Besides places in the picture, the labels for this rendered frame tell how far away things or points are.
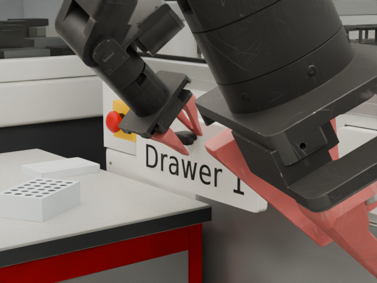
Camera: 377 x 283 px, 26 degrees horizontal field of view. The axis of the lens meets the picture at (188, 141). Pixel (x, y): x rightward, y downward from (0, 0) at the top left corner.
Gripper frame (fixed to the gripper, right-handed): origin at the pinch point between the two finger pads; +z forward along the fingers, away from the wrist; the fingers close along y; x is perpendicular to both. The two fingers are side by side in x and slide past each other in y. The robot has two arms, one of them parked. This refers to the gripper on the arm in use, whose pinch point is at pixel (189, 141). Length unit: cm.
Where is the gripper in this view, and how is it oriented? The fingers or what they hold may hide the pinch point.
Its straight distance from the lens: 115.4
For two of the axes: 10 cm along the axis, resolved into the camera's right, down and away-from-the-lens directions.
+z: 5.6, 6.0, 5.7
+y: 5.5, -7.9, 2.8
